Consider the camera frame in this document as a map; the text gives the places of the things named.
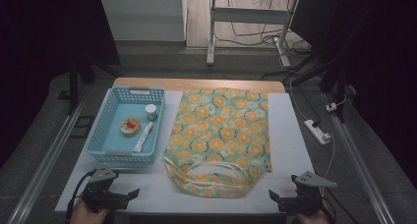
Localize black floor cables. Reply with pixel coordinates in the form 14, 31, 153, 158
214, 0, 313, 56

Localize person's right hand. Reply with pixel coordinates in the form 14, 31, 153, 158
296, 198, 332, 224

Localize white metal desk frame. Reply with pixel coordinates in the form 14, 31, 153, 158
206, 0, 300, 68

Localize white table mat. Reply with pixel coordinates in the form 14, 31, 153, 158
54, 89, 328, 215

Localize white tube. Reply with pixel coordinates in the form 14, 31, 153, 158
133, 121, 154, 153

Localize white power strip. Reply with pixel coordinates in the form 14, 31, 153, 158
303, 119, 332, 145

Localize right hand-held gripper cable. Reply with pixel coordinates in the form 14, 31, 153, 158
319, 188, 338, 224

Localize thin white floor cable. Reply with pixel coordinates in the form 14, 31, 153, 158
278, 53, 316, 122

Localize orange print cloth bag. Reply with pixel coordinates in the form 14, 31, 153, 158
162, 86, 273, 198

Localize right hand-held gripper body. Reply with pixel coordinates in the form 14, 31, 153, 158
277, 171, 338, 214

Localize person's left hand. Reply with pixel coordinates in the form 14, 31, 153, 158
70, 198, 109, 224

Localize round gold tin red label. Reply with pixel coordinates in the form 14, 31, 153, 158
119, 117, 142, 138

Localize small white jar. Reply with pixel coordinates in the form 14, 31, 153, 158
145, 103, 158, 122

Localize white power strip cable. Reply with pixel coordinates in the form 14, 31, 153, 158
319, 132, 337, 198

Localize aluminium floor rail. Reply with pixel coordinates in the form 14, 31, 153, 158
6, 85, 90, 224
323, 92, 397, 224

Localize white cabinet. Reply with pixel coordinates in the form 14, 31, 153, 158
98, 0, 188, 42

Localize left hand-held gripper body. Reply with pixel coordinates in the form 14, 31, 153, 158
82, 166, 130, 212

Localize black metal stand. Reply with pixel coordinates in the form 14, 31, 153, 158
67, 50, 114, 116
288, 7, 362, 124

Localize blue plastic basket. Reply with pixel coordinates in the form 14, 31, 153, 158
86, 85, 166, 164

